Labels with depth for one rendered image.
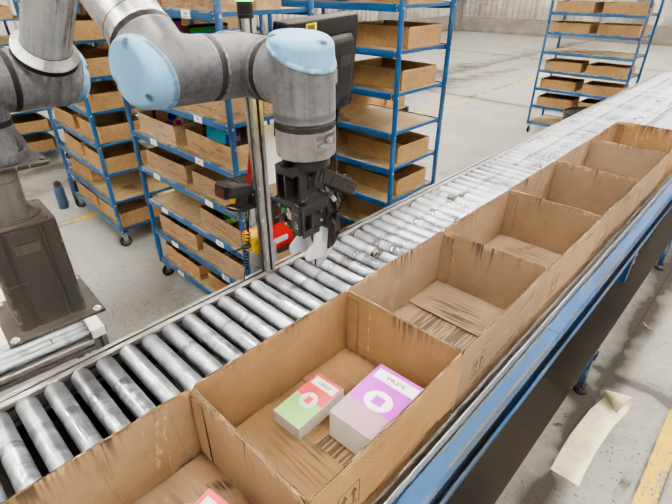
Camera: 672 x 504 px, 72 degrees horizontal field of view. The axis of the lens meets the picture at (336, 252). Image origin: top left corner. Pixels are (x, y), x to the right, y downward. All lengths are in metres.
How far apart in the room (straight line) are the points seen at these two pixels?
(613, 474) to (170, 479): 1.73
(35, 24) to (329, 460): 1.13
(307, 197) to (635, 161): 1.77
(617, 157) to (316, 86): 1.82
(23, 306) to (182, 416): 0.82
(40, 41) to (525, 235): 1.46
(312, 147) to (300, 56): 0.12
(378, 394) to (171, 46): 0.67
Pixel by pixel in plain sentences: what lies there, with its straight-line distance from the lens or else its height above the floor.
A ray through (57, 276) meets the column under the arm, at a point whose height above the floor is 0.89.
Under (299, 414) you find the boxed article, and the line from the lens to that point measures 0.94.
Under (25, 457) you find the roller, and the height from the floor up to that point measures 0.74.
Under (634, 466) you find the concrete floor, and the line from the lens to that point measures 2.30.
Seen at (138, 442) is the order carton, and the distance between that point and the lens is 0.85.
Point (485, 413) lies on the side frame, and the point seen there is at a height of 0.91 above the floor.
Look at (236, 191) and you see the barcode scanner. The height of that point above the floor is 1.07.
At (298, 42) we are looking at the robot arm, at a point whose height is 1.57.
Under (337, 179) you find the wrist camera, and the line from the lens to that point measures 0.76.
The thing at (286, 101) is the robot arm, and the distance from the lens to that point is 0.65.
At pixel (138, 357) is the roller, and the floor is 0.75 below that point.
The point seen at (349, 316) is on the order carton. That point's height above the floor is 0.99.
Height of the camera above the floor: 1.64
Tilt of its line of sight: 31 degrees down
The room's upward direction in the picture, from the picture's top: straight up
